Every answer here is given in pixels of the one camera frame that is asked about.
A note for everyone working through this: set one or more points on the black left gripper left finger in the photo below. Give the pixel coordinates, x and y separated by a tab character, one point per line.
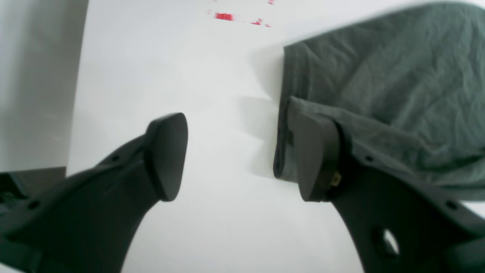
87	222

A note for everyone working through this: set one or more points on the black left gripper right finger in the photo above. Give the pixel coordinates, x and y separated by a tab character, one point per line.
397	226

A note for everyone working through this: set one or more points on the dark grey t-shirt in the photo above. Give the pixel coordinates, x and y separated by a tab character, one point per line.
408	86

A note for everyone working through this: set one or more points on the red tape rectangle marking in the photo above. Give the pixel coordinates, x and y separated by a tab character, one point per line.
254	12

